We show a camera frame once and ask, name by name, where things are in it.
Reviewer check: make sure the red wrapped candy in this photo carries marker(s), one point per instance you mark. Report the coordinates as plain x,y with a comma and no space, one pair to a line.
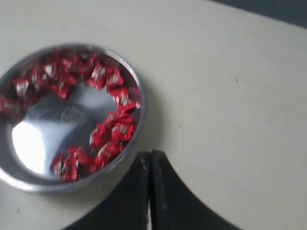
98,76
122,129
66,165

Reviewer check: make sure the round steel plate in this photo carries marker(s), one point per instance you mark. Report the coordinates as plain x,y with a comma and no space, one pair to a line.
46,107

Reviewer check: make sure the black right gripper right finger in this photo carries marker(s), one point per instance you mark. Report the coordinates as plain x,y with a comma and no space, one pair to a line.
174,206

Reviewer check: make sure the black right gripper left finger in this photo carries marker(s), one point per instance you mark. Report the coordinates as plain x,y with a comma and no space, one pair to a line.
126,207

